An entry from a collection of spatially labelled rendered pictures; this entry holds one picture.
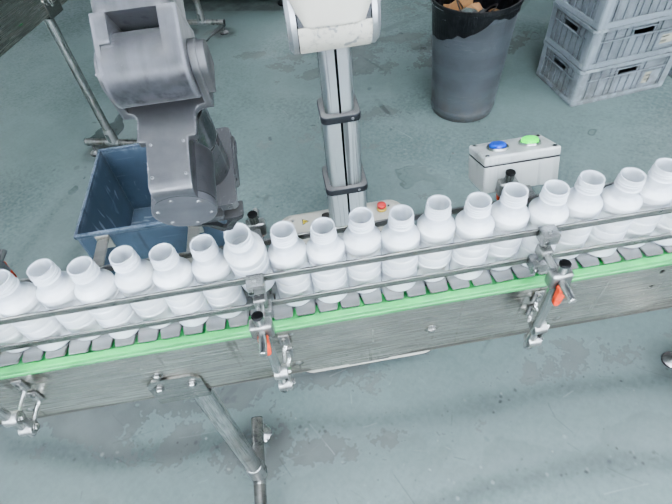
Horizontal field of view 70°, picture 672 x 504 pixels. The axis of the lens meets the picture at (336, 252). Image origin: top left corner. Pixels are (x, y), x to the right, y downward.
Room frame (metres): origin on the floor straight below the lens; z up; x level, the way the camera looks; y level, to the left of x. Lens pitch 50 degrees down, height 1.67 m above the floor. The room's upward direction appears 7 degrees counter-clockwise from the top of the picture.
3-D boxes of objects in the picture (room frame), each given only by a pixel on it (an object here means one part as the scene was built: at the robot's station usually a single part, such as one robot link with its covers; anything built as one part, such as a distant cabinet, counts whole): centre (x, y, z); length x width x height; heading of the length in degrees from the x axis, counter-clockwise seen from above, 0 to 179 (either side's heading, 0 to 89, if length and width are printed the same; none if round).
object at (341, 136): (1.14, -0.05, 0.74); 0.11 x 0.11 x 0.40; 3
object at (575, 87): (2.53, -1.71, 0.11); 0.61 x 0.41 x 0.22; 99
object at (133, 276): (0.47, 0.31, 1.08); 0.06 x 0.06 x 0.17
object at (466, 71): (2.43, -0.85, 0.32); 0.45 x 0.45 x 0.64
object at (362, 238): (0.49, -0.04, 1.08); 0.06 x 0.06 x 0.17
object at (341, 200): (1.14, -0.05, 0.49); 0.13 x 0.13 x 0.40; 3
